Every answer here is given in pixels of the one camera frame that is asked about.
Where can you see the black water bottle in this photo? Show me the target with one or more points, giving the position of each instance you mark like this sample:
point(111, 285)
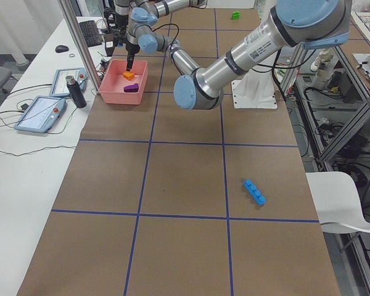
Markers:
point(75, 92)

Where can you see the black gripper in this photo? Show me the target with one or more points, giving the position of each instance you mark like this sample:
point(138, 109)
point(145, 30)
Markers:
point(131, 49)

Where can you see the long blue four-stud block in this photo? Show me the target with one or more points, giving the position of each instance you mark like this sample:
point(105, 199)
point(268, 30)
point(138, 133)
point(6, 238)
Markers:
point(254, 192)

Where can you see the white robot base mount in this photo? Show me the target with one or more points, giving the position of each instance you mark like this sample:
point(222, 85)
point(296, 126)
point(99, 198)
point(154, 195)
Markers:
point(254, 91)

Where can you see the aluminium frame post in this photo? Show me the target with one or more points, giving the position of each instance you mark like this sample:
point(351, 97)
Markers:
point(80, 43)

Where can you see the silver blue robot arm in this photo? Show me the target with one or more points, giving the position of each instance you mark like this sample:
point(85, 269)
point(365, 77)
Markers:
point(313, 23)

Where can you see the near teach pendant tablet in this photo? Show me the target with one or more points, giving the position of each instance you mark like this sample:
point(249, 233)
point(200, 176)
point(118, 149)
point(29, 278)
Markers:
point(41, 114)

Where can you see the purple slope block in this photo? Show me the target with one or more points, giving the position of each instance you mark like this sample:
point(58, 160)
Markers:
point(131, 88)

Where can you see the pink plastic box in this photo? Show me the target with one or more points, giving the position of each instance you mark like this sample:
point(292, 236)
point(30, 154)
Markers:
point(111, 88)

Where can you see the black computer mouse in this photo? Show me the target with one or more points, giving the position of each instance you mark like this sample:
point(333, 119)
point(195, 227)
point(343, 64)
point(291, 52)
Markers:
point(61, 49)

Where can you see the orange slope block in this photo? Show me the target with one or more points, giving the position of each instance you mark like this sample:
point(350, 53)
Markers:
point(128, 75)

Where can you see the black keyboard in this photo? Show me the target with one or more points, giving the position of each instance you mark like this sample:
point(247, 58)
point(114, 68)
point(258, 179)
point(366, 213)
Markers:
point(90, 33)

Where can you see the green block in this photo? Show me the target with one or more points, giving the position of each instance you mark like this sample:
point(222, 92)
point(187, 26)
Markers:
point(235, 15)

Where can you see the white chair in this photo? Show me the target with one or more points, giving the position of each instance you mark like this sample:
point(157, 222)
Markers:
point(337, 202)

